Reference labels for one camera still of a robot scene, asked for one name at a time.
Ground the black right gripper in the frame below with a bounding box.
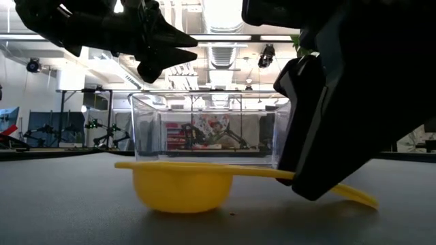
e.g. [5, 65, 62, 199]
[240, 0, 436, 187]

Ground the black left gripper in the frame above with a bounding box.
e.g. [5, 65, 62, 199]
[63, 0, 199, 84]

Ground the yellow measuring cup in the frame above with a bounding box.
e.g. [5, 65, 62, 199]
[114, 161, 380, 214]

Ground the clear plastic basket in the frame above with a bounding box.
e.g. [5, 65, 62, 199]
[128, 91, 292, 170]

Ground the black ceiling spotlight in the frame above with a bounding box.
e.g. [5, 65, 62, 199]
[258, 44, 276, 69]
[26, 56, 42, 74]

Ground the floral printed panel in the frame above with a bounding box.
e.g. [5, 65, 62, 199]
[192, 114, 232, 137]
[396, 125, 436, 153]

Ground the red storage shelf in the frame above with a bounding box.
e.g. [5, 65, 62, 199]
[166, 121, 191, 150]

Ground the blue partition panel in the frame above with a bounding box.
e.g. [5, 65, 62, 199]
[27, 110, 86, 148]

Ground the blue lit monitor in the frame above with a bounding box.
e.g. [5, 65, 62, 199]
[0, 106, 20, 132]

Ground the red flat background object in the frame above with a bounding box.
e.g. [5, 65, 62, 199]
[0, 124, 18, 137]

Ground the grey table mat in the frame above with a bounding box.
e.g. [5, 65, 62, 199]
[0, 152, 436, 245]

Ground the silver ventilation duct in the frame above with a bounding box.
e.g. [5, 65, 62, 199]
[200, 0, 247, 86]

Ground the black overhead frame bar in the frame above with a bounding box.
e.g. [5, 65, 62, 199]
[0, 33, 300, 44]

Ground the black stand frame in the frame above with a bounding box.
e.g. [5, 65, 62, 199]
[55, 88, 114, 150]

